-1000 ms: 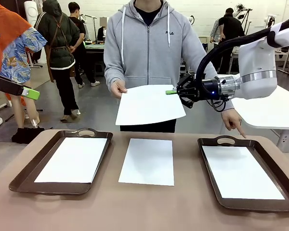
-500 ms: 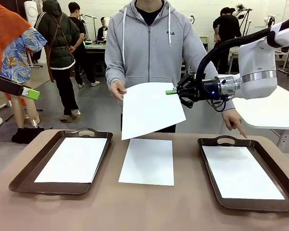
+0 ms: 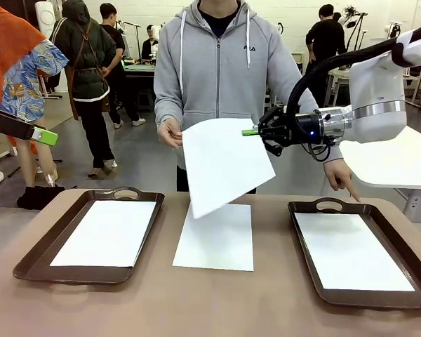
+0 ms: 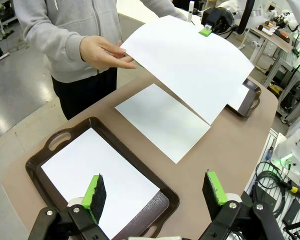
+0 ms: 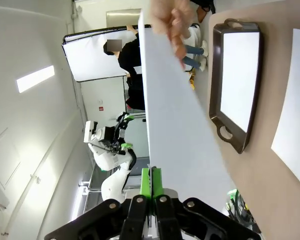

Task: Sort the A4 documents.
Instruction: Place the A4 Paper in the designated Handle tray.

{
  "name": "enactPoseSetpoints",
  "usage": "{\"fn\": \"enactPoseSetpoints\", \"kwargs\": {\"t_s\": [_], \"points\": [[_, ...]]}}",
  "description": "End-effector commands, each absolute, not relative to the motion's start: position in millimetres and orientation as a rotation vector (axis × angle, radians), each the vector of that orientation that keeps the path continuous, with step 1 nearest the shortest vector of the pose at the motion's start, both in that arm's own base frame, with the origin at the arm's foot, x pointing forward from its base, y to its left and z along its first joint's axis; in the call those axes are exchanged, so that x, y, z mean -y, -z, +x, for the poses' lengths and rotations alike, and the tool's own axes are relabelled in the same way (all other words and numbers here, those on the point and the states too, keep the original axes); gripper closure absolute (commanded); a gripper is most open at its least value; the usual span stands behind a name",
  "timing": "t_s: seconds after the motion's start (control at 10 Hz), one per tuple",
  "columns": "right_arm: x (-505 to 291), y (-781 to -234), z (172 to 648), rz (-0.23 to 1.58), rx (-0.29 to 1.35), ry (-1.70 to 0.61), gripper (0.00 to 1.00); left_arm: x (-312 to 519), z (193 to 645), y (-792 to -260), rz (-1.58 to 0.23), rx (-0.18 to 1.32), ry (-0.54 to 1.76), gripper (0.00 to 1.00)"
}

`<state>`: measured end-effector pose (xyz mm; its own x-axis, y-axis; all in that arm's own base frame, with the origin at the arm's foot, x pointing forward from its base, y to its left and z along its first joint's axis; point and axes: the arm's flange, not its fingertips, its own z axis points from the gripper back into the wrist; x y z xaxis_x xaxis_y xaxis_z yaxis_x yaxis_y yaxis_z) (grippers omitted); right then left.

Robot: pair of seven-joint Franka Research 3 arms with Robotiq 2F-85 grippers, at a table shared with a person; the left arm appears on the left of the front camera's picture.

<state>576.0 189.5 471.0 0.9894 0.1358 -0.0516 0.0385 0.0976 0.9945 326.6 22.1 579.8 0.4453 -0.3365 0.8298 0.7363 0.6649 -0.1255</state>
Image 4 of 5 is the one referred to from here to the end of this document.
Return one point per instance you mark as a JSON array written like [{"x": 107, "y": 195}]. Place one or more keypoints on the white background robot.
[{"x": 291, "y": 20}]

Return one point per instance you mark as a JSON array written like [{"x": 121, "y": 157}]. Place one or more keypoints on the person's left forearm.
[{"x": 170, "y": 8}]

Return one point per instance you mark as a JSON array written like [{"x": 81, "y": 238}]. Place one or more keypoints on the flat black device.
[{"x": 291, "y": 212}]

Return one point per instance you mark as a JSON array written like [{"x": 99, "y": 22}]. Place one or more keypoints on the aluminium frame rack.
[{"x": 285, "y": 75}]

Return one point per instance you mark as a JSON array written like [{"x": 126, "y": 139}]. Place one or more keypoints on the white A4 paper stack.
[{"x": 165, "y": 130}]

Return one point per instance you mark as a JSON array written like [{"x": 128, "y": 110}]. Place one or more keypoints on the person in grey hoodie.
[{"x": 72, "y": 15}]

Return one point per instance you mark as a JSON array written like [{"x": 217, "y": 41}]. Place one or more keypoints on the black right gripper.
[{"x": 221, "y": 18}]

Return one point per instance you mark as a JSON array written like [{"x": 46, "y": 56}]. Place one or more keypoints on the white A4 paper sheet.
[
  {"x": 190, "y": 65},
  {"x": 90, "y": 160},
  {"x": 238, "y": 98}
]

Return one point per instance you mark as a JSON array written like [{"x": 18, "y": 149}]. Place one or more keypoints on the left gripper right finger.
[{"x": 213, "y": 192}]

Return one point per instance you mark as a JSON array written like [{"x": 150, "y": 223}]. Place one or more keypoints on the white perforated base plate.
[{"x": 277, "y": 140}]

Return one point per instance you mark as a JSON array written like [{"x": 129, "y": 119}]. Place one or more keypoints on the brown plastic serving tray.
[
  {"x": 157, "y": 207},
  {"x": 247, "y": 107}
]

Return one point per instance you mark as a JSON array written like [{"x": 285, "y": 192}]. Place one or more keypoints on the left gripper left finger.
[{"x": 97, "y": 197}]

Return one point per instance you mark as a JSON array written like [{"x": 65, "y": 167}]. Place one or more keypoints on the person's right hand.
[{"x": 97, "y": 52}]

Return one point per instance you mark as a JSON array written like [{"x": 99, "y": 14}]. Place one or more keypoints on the brown topped desk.
[{"x": 277, "y": 41}]

